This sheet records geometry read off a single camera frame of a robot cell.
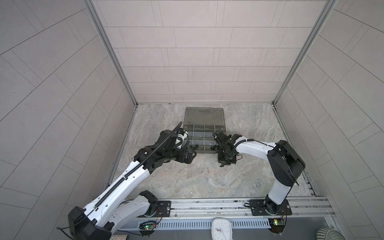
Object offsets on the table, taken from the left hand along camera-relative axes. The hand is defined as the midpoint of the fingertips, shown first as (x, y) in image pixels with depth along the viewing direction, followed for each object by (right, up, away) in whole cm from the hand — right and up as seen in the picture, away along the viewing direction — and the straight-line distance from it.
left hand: (191, 151), depth 73 cm
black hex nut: (+2, -1, +21) cm, 21 cm away
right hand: (+16, -11, +15) cm, 25 cm away
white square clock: (+13, -31, -9) cm, 35 cm away
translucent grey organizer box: (+5, +12, +32) cm, 34 cm away
